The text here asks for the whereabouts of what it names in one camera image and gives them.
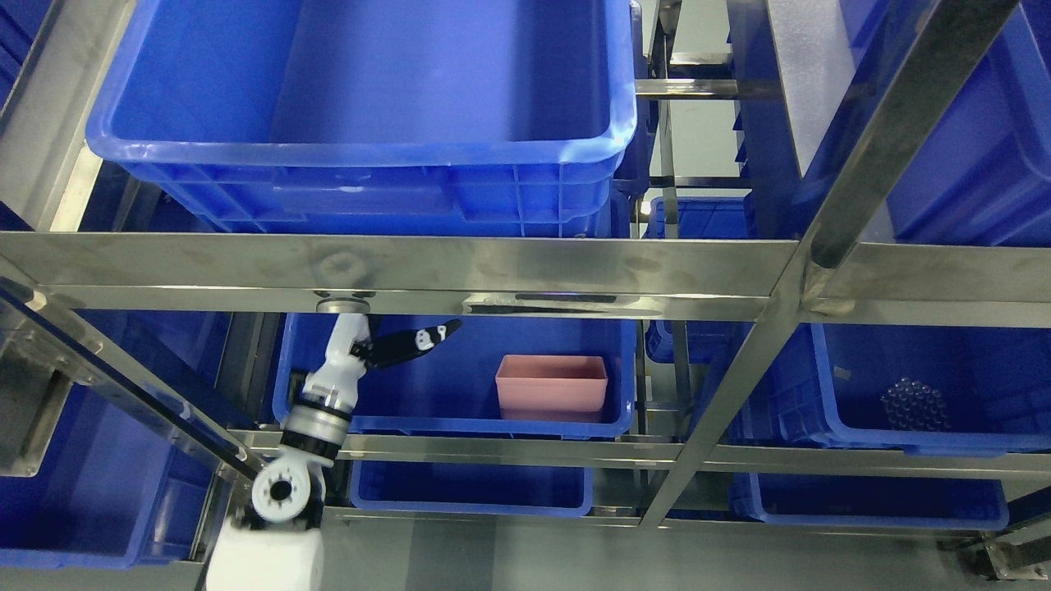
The steel shelf rack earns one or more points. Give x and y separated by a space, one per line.
830 275

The blue bin bottom centre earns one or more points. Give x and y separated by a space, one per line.
418 486

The clear bubble packet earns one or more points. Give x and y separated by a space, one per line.
911 405

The pink plastic storage box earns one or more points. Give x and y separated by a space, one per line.
552 387

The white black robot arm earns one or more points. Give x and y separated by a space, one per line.
271 540

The blue bin holding box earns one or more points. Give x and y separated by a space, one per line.
452 389

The blue bin left side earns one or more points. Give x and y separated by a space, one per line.
110 494

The large blue top bin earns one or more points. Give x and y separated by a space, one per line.
404 118

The blue bin bottom right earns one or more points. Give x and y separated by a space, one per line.
858 501

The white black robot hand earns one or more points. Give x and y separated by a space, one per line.
352 352

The blue bin right middle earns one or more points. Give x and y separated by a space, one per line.
823 389

